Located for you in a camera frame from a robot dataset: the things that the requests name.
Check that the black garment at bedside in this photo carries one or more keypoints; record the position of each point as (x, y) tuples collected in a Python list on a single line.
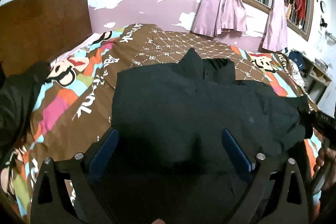
[(19, 94)]

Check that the brown patterned bedspread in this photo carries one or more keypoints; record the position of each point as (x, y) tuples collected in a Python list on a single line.
[(73, 107)]

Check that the person's right hand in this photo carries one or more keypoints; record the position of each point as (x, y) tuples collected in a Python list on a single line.
[(324, 177)]

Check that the black large shirt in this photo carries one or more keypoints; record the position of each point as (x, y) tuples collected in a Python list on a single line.
[(171, 160)]

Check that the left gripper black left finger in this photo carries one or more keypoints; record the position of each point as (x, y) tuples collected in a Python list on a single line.
[(63, 193)]

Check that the brown wooden headboard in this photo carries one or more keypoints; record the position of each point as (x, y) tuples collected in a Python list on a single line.
[(40, 30)]

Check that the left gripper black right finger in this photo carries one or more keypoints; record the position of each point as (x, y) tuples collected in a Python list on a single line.
[(276, 192)]

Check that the wooden side shelf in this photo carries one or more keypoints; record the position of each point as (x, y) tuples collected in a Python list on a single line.
[(316, 80)]

